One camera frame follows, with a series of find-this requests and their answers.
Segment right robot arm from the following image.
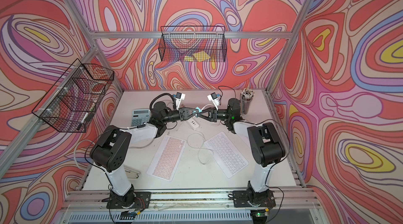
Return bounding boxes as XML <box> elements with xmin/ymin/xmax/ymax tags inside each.
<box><xmin>197</xmin><ymin>98</ymin><xmax>286</xmax><ymax>209</ymax></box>

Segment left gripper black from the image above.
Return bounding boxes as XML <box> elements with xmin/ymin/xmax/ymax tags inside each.
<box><xmin>161</xmin><ymin>109</ymin><xmax>198</xmax><ymax>126</ymax></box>

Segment pink keyboard left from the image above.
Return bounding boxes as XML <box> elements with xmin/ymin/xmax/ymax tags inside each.
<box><xmin>147</xmin><ymin>136</ymin><xmax>186</xmax><ymax>182</ymax></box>

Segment silver stapler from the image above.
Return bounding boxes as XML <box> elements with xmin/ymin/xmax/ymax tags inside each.
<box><xmin>123</xmin><ymin>165</ymin><xmax>141</xmax><ymax>179</ymax></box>

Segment grey calculator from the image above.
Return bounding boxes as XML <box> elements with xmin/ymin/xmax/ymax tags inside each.
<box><xmin>131</xmin><ymin>109</ymin><xmax>151</xmax><ymax>127</ymax></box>

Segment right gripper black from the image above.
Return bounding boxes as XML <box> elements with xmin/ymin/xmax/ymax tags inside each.
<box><xmin>197</xmin><ymin>107</ymin><xmax>232</xmax><ymax>123</ymax></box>

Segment black wire basket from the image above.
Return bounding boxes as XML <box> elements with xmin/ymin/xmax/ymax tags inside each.
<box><xmin>31</xmin><ymin>59</ymin><xmax>114</xmax><ymax>133</ymax></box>
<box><xmin>158</xmin><ymin>25</ymin><xmax>227</xmax><ymax>62</ymax></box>

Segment white keyboard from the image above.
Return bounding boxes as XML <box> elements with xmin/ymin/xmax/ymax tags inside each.
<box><xmin>205</xmin><ymin>132</ymin><xmax>249</xmax><ymax>178</ymax></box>

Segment pencil holder cup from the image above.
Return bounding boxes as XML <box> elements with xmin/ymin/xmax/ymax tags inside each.
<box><xmin>240</xmin><ymin>88</ymin><xmax>255</xmax><ymax>114</ymax></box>

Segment black wire basket left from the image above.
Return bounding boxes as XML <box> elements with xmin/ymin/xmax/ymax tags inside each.
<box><xmin>31</xmin><ymin>59</ymin><xmax>114</xmax><ymax>133</ymax></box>

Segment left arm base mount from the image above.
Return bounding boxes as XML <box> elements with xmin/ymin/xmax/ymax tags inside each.
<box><xmin>102</xmin><ymin>191</ymin><xmax>151</xmax><ymax>210</ymax></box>

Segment yellow sticky notes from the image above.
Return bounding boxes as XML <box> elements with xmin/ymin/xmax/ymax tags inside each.
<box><xmin>183</xmin><ymin>51</ymin><xmax>211</xmax><ymax>62</ymax></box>

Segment black wire basket back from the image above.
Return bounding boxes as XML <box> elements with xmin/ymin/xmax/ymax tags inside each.
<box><xmin>158</xmin><ymin>25</ymin><xmax>227</xmax><ymax>62</ymax></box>

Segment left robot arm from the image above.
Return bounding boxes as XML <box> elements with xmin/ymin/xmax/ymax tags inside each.
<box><xmin>89</xmin><ymin>92</ymin><xmax>199</xmax><ymax>209</ymax></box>

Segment white power strip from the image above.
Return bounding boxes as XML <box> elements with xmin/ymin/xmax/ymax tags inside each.
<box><xmin>186</xmin><ymin>118</ymin><xmax>200</xmax><ymax>130</ymax></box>

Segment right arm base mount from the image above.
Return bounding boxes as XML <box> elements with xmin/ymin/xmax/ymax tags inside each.
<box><xmin>228</xmin><ymin>189</ymin><xmax>276</xmax><ymax>209</ymax></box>

